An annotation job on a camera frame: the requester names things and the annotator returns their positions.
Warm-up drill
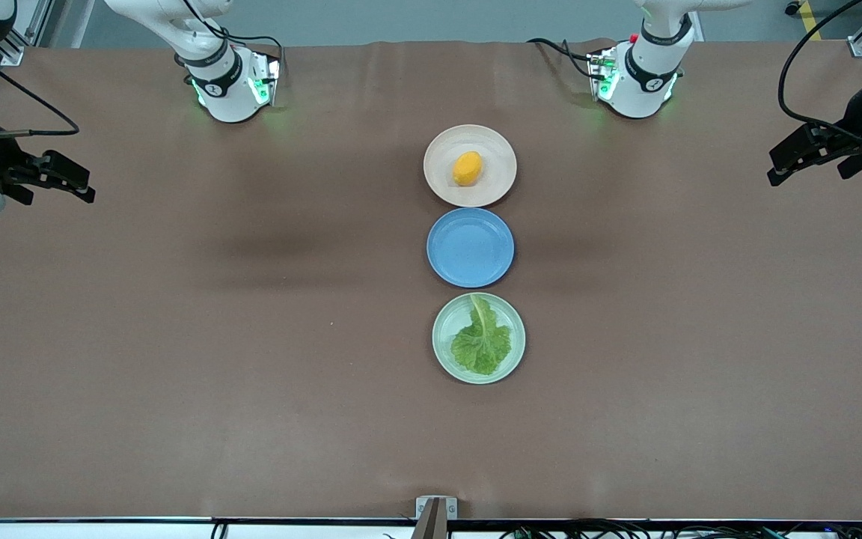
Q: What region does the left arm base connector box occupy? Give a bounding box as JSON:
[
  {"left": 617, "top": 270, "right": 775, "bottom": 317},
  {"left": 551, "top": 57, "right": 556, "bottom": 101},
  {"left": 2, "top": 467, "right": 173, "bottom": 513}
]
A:
[{"left": 587, "top": 46, "right": 620, "bottom": 102}]

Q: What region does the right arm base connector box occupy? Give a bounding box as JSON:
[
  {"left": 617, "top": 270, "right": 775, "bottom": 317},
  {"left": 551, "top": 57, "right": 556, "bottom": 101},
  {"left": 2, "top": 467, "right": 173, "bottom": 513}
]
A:
[{"left": 248, "top": 52, "right": 282, "bottom": 107}]

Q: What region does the black cable tangle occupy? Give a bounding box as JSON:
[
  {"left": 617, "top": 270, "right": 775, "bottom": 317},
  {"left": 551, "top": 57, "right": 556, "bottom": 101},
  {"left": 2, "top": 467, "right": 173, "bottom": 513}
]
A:
[{"left": 498, "top": 517, "right": 862, "bottom": 539}]

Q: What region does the blue round plate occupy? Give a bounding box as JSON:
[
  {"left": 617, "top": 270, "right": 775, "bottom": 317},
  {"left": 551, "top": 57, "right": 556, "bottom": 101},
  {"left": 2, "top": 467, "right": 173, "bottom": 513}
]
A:
[{"left": 426, "top": 207, "right": 516, "bottom": 289}]

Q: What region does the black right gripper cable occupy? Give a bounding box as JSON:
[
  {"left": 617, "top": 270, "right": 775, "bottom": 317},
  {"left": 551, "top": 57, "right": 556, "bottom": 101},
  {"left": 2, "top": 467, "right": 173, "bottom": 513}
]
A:
[{"left": 0, "top": 43, "right": 80, "bottom": 139}]

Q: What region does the black right base cable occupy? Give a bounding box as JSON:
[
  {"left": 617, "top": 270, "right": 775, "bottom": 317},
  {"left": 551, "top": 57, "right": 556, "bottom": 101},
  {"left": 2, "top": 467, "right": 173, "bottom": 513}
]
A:
[{"left": 218, "top": 30, "right": 286, "bottom": 76}]

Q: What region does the metal mounting bracket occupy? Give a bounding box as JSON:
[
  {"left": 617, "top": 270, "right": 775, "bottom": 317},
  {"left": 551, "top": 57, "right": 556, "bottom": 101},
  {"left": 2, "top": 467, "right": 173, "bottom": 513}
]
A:
[{"left": 415, "top": 496, "right": 459, "bottom": 520}]

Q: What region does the yellow lemon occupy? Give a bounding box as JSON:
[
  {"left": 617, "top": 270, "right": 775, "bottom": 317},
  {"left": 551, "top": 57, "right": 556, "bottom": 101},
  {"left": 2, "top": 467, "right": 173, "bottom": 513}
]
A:
[{"left": 452, "top": 150, "right": 484, "bottom": 187}]

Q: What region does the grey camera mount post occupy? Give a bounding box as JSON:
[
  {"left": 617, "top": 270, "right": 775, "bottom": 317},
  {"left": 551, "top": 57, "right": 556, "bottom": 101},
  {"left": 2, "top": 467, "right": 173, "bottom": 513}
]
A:
[{"left": 410, "top": 498, "right": 448, "bottom": 539}]

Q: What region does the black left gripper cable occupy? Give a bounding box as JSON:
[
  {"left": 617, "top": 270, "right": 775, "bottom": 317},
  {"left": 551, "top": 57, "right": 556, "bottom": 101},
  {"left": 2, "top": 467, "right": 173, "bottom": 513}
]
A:
[{"left": 777, "top": 0, "right": 862, "bottom": 147}]

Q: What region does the green lettuce leaf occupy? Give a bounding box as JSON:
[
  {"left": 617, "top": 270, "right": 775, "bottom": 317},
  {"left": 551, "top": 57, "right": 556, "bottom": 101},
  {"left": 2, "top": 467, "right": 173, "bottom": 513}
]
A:
[{"left": 450, "top": 293, "right": 513, "bottom": 377}]

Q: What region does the black base cable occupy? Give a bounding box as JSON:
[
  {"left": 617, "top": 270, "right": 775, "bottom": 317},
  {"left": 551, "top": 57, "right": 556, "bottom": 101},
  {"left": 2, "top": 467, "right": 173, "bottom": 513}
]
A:
[
  {"left": 218, "top": 30, "right": 286, "bottom": 76},
  {"left": 527, "top": 36, "right": 598, "bottom": 79}
]

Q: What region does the beige round plate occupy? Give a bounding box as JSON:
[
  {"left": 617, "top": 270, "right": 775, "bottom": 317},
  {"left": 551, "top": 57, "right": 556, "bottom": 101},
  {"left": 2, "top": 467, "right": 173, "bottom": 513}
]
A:
[{"left": 423, "top": 124, "right": 519, "bottom": 209}]

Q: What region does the black left base cable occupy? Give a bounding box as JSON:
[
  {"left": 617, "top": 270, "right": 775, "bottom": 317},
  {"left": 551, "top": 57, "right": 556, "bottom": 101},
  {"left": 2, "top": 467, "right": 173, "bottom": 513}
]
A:
[{"left": 527, "top": 36, "right": 598, "bottom": 79}]

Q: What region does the pale green round plate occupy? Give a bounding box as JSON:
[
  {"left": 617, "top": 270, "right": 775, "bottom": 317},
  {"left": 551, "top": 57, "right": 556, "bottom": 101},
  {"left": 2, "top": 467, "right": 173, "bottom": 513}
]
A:
[{"left": 432, "top": 291, "right": 527, "bottom": 386}]

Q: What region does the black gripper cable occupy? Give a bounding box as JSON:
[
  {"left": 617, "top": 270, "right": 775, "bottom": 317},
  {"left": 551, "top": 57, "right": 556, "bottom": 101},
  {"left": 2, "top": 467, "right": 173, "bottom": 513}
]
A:
[
  {"left": 0, "top": 43, "right": 80, "bottom": 139},
  {"left": 777, "top": 0, "right": 862, "bottom": 147}
]

